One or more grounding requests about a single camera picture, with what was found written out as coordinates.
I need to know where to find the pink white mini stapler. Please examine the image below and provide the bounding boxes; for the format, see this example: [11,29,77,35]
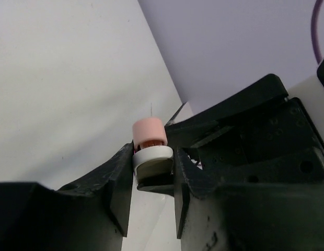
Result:
[132,117,173,187]

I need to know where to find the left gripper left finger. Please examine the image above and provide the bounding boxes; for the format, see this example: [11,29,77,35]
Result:
[0,143,133,250]

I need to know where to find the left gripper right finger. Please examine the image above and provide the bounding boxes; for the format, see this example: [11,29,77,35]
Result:
[174,147,324,250]

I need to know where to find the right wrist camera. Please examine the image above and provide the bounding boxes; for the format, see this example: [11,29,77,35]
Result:
[288,59,324,142]

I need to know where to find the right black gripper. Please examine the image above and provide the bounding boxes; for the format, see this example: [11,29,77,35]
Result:
[165,74,324,198]

